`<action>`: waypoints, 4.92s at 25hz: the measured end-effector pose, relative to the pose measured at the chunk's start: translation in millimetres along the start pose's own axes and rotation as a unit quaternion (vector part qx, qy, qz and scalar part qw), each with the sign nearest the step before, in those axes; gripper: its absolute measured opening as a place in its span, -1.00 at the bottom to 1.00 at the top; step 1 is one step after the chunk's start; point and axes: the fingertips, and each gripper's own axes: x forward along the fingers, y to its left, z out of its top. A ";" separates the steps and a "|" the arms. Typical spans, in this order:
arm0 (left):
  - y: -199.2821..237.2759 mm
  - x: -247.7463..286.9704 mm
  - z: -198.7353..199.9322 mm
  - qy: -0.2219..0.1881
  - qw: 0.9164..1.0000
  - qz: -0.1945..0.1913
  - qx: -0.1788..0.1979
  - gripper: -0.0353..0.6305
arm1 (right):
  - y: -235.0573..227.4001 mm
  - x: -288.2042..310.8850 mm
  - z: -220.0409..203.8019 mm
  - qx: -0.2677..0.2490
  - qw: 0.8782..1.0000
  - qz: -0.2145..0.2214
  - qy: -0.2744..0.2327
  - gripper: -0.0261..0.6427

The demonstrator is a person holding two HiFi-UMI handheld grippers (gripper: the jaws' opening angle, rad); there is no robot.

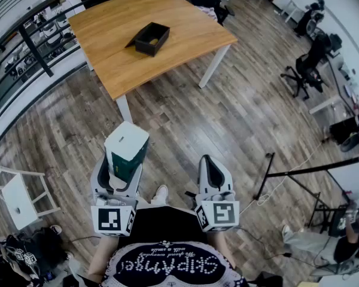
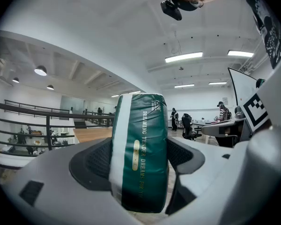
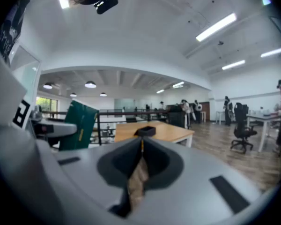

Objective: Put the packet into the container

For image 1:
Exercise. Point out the black metal railing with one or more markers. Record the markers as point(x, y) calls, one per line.
point(36, 49)

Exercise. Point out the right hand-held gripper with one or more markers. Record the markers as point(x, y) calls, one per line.
point(222, 214)

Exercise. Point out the black metal stand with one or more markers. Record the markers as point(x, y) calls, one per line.
point(302, 169)

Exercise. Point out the black wearable device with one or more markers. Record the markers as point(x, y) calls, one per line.
point(191, 200)

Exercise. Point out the wooden table with white legs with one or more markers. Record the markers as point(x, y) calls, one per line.
point(107, 25)

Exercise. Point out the black white patterned shirt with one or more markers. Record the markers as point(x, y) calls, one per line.
point(167, 268)

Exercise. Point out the beige trousers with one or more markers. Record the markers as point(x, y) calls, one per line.
point(143, 204)

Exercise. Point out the white shoe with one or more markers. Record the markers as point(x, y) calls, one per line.
point(160, 193)

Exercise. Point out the black skirt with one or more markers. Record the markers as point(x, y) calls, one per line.
point(167, 223)

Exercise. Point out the white stool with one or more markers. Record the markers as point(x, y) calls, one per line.
point(18, 202)

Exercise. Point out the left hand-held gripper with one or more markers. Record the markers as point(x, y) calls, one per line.
point(109, 220)

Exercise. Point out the person's right forearm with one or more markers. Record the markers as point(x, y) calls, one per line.
point(222, 247)

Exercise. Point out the pink checked cloth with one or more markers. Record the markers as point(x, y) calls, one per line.
point(206, 12)

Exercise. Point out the white side table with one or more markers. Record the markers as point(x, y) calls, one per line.
point(291, 7)

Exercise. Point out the green and white box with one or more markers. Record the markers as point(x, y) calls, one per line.
point(125, 139)

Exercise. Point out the person's left forearm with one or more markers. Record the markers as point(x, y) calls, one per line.
point(103, 256)

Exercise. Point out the white appliance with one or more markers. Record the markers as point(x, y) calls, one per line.
point(63, 21)
point(51, 33)

